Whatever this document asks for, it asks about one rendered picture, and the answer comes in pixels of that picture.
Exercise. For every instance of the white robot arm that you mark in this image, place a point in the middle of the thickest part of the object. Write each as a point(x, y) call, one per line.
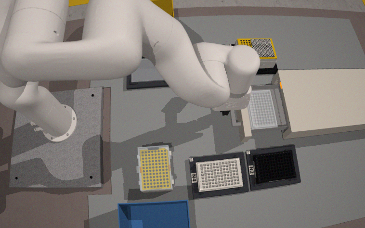
point(116, 35)

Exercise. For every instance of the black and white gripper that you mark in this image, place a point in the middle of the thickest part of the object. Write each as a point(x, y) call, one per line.
point(234, 104)

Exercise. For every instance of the yellow bin with label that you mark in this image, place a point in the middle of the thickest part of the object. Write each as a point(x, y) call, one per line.
point(166, 5)

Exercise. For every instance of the blue box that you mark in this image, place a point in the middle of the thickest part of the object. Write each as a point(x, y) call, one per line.
point(168, 214)

